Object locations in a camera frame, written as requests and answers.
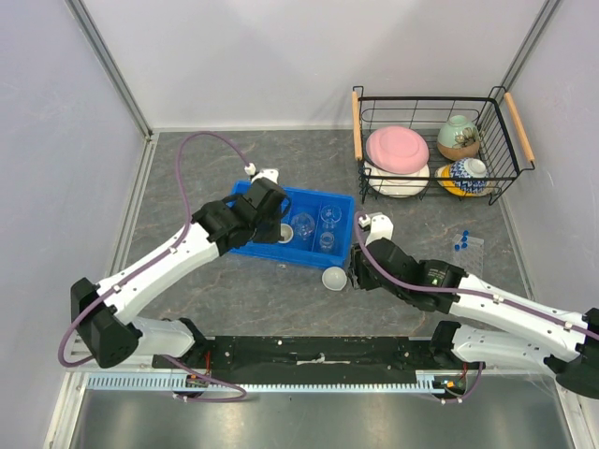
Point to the blue plastic divided bin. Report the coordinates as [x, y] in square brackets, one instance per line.
[306, 252]

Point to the clear acrylic tube rack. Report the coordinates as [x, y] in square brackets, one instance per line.
[470, 257]

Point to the white bowl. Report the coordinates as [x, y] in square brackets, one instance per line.
[392, 184]

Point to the blue patterned bowl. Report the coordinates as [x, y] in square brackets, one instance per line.
[469, 175]

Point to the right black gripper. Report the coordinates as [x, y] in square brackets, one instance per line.
[357, 272]

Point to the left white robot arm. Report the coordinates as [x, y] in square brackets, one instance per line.
[105, 314]

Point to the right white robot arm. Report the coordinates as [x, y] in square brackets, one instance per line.
[562, 343]

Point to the small white crucible cup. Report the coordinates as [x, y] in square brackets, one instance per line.
[286, 233]

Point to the small clear glass beaker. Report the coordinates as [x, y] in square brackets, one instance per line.
[326, 242]

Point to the grey slotted cable duct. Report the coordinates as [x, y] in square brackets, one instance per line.
[184, 383]

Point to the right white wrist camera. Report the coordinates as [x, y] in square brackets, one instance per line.
[376, 226]

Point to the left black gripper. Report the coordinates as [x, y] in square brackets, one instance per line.
[273, 236]

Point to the black wire dish basket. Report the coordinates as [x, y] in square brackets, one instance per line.
[504, 145]

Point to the green brown ceramic bowl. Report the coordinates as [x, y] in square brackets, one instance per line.
[458, 138]

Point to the white evaporating dish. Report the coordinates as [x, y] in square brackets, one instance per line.
[334, 279]

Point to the yellow bowl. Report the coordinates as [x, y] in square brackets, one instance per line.
[443, 179]

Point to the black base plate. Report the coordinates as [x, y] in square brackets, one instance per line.
[254, 359]

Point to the pink plate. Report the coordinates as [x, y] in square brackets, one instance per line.
[397, 149]

